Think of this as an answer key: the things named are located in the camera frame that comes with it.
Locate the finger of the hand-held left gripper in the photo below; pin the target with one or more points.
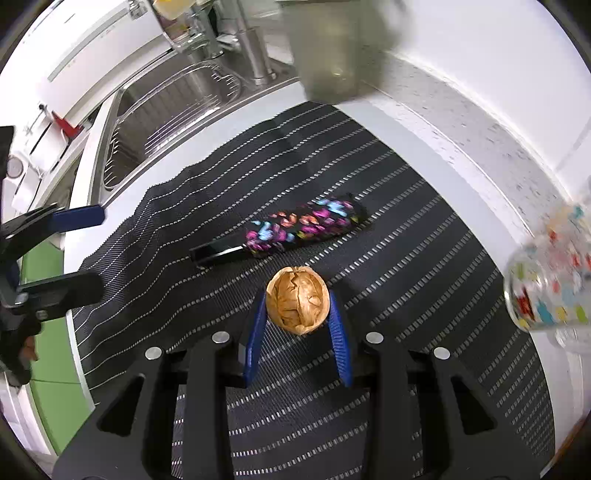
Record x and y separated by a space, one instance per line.
60 288
78 218

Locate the printed glass cup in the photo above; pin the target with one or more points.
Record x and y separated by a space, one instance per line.
549 277

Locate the walnut shell half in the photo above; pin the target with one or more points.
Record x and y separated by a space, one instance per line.
298 300

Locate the person's left hand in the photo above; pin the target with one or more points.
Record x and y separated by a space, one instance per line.
30 350

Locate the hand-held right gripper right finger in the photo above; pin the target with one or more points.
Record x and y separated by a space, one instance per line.
339 346

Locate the black striped mat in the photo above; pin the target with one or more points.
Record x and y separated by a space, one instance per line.
415 277

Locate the red plastic object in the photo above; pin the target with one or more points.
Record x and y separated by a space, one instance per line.
67 125

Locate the grey lidded trash bin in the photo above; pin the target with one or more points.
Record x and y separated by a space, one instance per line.
341 46

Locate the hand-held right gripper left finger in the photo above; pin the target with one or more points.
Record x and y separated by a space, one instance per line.
254 344

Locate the chrome mixer faucet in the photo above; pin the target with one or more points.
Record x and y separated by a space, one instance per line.
203 32

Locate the stainless steel sink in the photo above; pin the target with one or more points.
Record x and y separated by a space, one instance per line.
152 115

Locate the chrome gooseneck water tap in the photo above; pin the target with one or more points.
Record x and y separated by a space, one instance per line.
254 50

